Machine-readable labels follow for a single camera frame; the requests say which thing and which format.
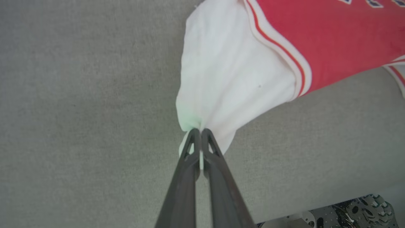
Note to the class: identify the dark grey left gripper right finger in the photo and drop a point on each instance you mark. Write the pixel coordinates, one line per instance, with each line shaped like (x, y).
(224, 196)

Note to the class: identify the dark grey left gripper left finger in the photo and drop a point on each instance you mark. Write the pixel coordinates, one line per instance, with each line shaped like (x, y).
(183, 190)

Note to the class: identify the red and white jersey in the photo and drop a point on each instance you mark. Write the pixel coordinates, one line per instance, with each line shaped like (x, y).
(332, 38)

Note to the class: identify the robot wheeled base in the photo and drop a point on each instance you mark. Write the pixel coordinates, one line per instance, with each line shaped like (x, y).
(348, 213)

